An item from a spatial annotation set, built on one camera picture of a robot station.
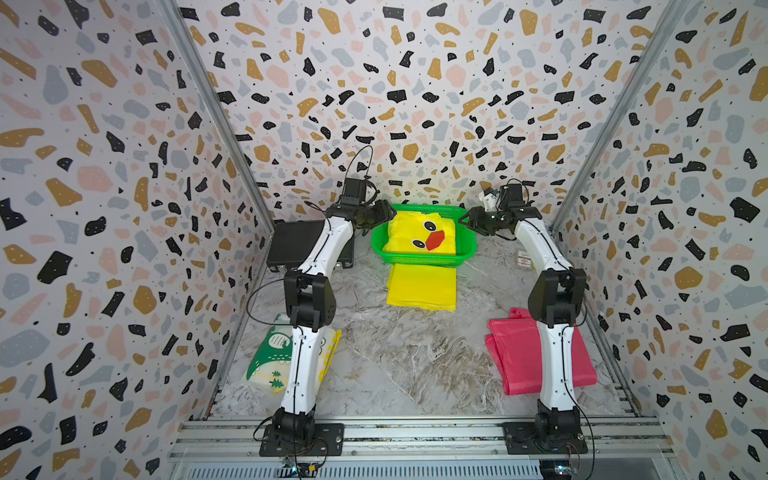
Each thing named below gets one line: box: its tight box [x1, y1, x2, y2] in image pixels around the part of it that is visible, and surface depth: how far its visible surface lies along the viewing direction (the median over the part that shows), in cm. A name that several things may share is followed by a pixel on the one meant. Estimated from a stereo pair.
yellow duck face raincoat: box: [383, 211, 456, 255], surface depth 119 cm
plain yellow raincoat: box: [386, 263, 457, 311], surface depth 106 cm
